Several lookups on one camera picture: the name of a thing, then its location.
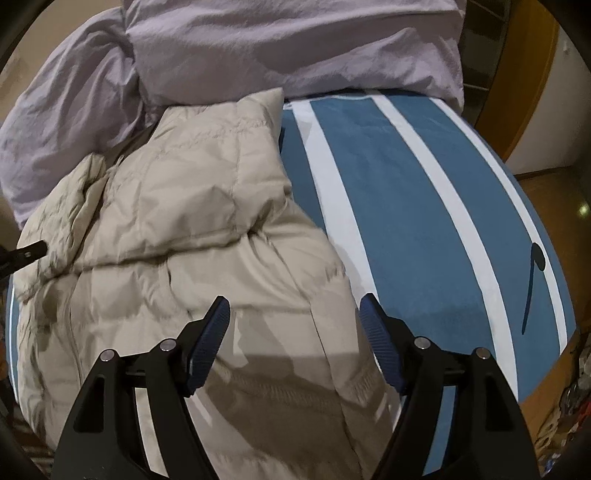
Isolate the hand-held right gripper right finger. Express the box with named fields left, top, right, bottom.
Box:
left=359, top=292, right=541, bottom=480

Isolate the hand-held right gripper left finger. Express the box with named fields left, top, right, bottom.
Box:
left=50, top=295, right=232, bottom=480

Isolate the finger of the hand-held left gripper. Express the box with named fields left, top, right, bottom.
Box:
left=0, top=240, right=49, bottom=278

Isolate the beige puffer jacket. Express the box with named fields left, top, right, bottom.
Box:
left=16, top=87, right=402, bottom=480

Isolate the lavender crumpled blanket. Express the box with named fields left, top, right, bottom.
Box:
left=0, top=13, right=155, bottom=229

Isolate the blue white striped bed sheet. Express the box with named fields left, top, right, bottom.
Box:
left=7, top=90, right=580, bottom=480

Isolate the floor clutter pile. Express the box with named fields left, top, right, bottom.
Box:
left=538, top=337, right=583, bottom=464

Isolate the lavender pillow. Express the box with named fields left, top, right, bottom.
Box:
left=124, top=0, right=466, bottom=112

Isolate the dark wardrobe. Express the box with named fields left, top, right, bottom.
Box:
left=461, top=0, right=505, bottom=118

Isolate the wooden door frame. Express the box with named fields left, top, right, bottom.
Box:
left=475, top=28, right=563, bottom=163

